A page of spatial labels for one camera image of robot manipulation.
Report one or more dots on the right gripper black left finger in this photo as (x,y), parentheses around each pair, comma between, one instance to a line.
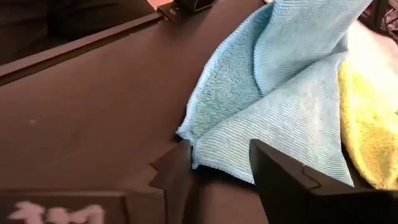
(149,199)

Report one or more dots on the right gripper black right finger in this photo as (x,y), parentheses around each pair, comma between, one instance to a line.
(295,193)

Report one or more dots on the yellow microfiber towel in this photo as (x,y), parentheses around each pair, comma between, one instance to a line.
(370,124)

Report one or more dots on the blue microfiber towel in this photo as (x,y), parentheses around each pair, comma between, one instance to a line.
(273,93)

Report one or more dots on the black aluminium table frame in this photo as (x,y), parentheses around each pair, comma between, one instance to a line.
(77,46)

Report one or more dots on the small black table-edge camera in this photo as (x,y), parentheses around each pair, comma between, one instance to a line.
(192,4)

